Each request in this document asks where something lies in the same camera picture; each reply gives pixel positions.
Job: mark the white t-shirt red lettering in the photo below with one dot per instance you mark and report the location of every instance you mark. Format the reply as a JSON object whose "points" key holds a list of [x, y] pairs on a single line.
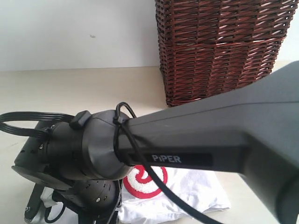
{"points": [[144, 203]]}

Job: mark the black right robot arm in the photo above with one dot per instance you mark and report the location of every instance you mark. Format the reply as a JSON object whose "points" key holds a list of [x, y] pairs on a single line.
{"points": [[253, 131]]}

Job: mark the dark brown wicker basket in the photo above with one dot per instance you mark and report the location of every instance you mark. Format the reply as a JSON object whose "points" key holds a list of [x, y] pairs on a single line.
{"points": [[208, 47]]}

